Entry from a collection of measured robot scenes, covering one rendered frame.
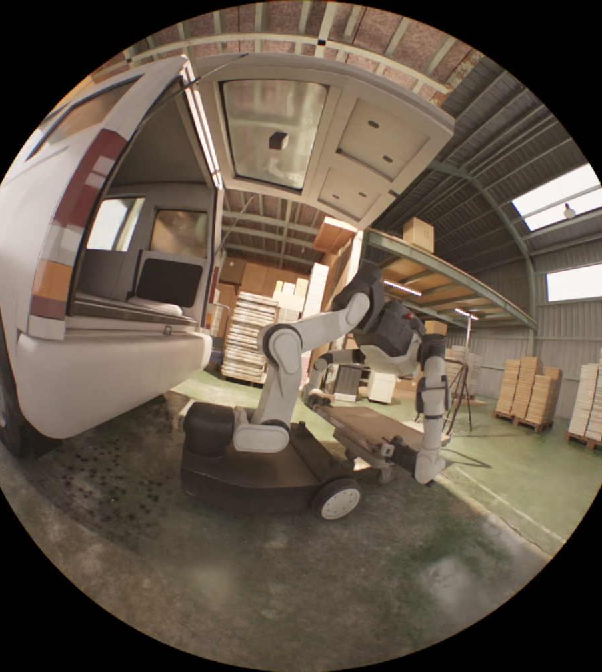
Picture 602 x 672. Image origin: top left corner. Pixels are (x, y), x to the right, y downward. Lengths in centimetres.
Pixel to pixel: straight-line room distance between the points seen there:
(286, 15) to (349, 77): 127
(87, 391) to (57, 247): 35
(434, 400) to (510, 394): 385
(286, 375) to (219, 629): 80
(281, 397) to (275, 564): 58
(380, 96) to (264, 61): 54
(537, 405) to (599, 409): 121
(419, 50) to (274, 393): 254
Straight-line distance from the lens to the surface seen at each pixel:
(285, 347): 72
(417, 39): 230
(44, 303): 60
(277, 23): 238
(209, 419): 79
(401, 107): 119
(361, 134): 135
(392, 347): 96
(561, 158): 823
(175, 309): 171
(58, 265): 60
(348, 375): 286
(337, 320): 82
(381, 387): 318
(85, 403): 65
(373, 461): 109
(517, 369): 456
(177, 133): 185
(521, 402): 447
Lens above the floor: 66
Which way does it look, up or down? 1 degrees up
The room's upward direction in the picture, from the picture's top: 12 degrees clockwise
